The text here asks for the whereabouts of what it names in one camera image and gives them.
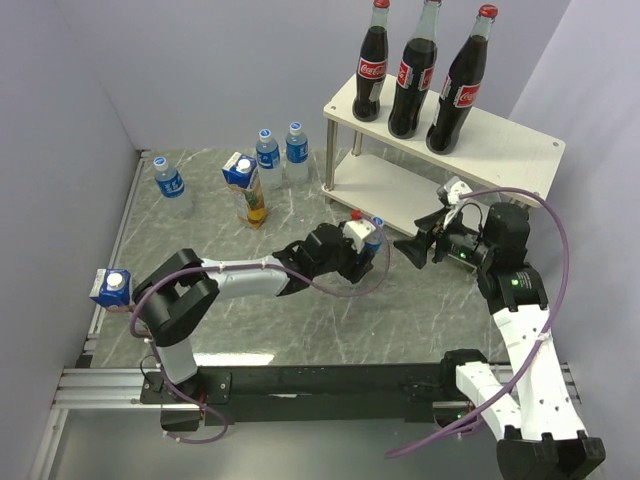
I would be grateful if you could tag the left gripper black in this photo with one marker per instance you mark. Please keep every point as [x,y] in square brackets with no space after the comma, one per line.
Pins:
[355,269]

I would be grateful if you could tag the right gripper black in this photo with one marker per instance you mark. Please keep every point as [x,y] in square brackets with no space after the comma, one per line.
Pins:
[416,248]

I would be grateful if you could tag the water bottle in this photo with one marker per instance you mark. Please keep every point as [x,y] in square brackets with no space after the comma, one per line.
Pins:
[297,154]
[374,239]
[172,186]
[269,161]

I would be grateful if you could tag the cola bottle shelved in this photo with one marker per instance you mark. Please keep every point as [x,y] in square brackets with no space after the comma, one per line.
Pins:
[415,73]
[462,85]
[372,65]

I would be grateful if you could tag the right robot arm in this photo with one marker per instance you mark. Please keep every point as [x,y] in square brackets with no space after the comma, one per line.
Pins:
[538,431]

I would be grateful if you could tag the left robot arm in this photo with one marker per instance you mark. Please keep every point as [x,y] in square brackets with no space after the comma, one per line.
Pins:
[174,299]

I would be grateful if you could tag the wooden two-tier shelf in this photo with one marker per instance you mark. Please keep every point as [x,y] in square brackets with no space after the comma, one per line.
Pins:
[492,152]

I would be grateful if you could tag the black base beam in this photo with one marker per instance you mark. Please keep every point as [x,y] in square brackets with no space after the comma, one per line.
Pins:
[333,392]

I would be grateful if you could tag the blue juice carton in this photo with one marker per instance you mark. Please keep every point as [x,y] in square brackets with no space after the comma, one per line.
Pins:
[242,178]

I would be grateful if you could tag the dark juice carton near left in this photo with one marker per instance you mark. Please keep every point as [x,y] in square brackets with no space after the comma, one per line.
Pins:
[112,290]

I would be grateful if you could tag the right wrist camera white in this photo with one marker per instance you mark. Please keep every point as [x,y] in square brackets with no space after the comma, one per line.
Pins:
[451,195]

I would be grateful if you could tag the aluminium rail frame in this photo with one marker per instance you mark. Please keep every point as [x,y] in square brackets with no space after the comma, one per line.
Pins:
[87,388]

